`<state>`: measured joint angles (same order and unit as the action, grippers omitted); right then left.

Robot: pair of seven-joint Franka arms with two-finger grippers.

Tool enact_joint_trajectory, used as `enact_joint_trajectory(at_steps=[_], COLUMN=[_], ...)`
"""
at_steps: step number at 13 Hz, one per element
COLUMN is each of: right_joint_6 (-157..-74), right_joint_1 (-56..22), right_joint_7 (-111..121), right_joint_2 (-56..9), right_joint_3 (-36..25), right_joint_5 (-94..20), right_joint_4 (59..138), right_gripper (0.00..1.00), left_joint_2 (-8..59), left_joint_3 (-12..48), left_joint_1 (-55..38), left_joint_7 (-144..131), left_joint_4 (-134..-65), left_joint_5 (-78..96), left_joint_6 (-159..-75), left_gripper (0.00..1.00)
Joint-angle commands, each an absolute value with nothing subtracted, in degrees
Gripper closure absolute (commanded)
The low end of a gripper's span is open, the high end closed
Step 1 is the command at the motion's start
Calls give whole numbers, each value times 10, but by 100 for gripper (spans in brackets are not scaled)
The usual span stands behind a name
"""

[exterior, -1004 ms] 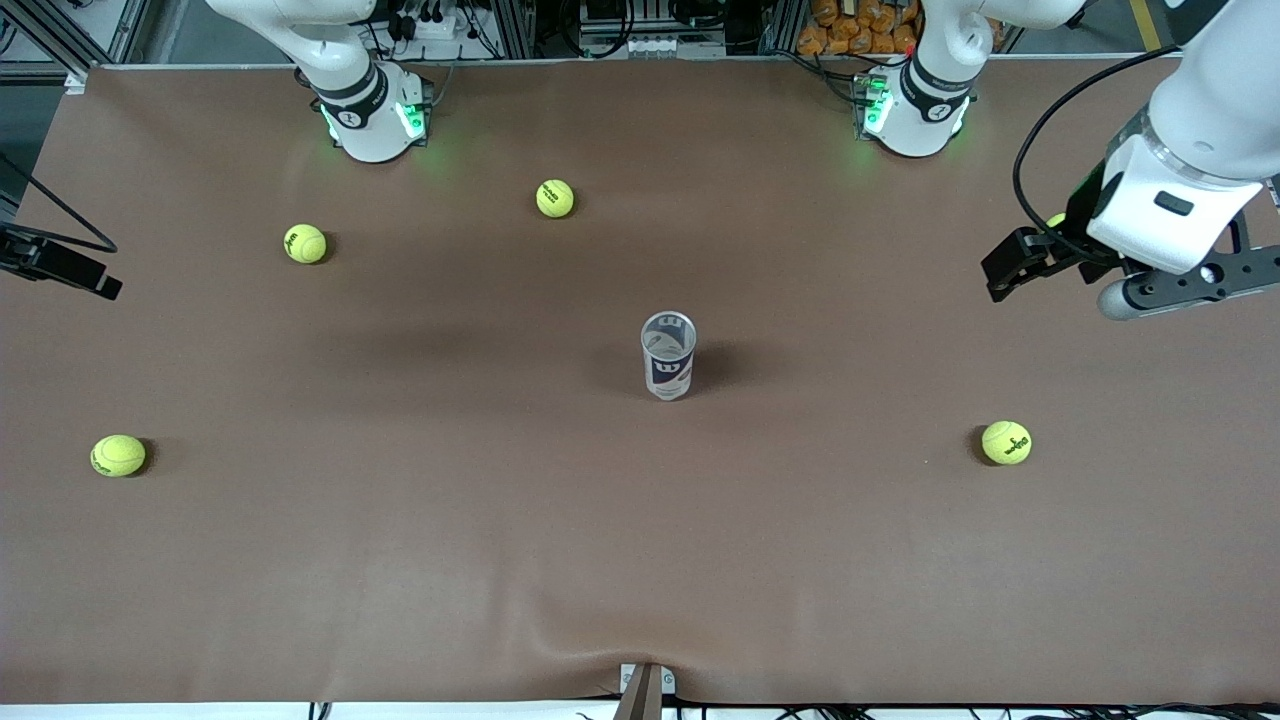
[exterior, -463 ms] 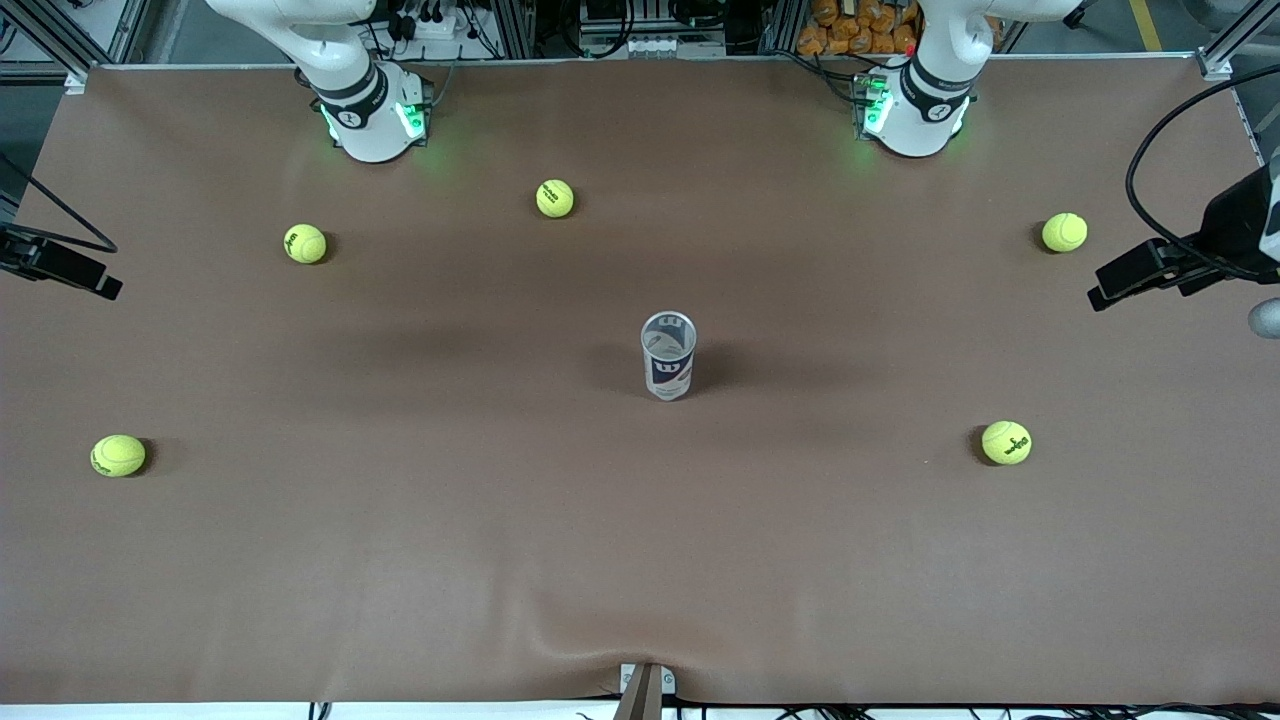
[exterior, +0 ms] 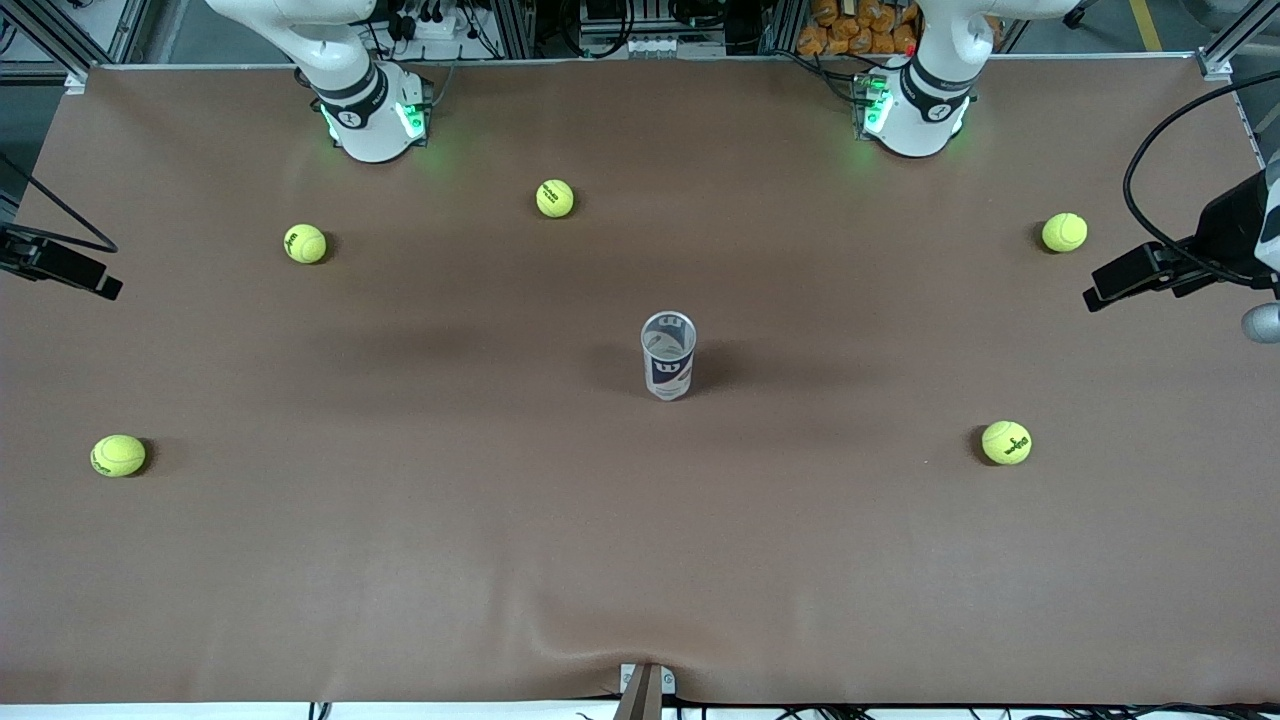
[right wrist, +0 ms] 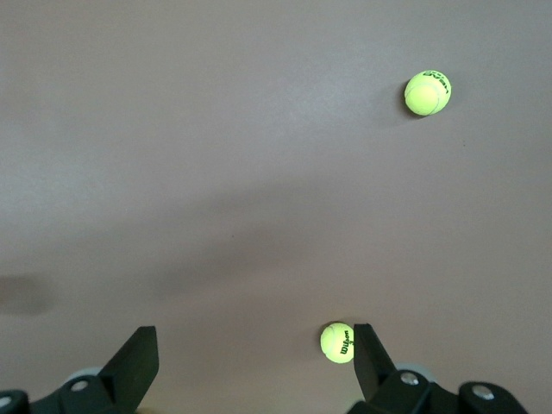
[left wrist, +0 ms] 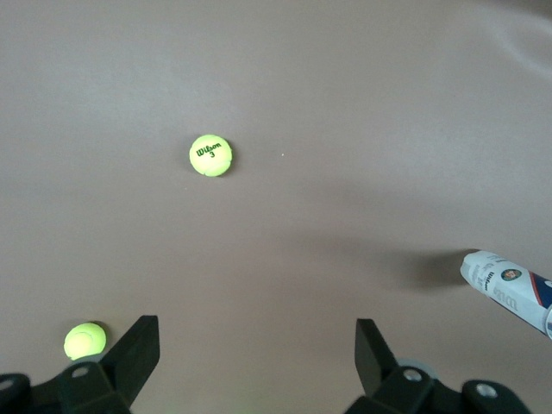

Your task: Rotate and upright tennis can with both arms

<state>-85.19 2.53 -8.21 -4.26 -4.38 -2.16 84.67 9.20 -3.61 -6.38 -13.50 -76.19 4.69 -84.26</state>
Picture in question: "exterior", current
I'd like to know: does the orange mesh bag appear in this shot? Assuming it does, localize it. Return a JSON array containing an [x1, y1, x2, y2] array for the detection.
[[797, 0, 921, 57]]

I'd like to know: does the aluminium frame strut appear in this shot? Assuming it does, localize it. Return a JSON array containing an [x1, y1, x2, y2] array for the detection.
[[1195, 0, 1280, 76], [0, 0, 151, 81]]

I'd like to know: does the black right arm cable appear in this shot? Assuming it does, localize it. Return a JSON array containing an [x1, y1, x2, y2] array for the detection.
[[0, 155, 119, 253]]

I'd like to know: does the grey bracket with brown bar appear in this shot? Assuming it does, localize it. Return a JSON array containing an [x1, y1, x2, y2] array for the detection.
[[612, 662, 677, 720]]

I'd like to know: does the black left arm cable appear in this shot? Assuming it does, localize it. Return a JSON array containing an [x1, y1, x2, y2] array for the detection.
[[1123, 72, 1280, 289]]

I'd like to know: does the white blue tennis ball can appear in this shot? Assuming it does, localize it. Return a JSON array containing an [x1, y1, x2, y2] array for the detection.
[[640, 310, 698, 402]]

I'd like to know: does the brown table mat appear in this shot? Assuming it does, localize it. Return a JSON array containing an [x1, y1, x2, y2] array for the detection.
[[0, 55, 1280, 707]]

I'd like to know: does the white power strip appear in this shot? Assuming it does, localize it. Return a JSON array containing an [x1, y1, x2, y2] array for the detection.
[[580, 35, 726, 59]]

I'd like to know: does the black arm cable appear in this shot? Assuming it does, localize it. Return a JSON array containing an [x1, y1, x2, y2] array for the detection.
[[1123, 72, 1280, 289], [0, 155, 119, 253]]

